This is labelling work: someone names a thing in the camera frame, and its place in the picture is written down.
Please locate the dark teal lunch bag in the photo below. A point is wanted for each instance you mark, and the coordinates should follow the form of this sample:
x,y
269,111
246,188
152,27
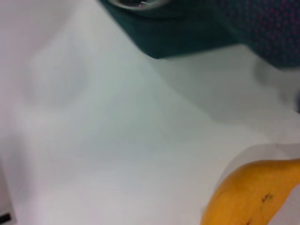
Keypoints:
x,y
182,30

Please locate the yellow banana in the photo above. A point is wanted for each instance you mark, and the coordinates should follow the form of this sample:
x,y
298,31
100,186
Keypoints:
x,y
253,194

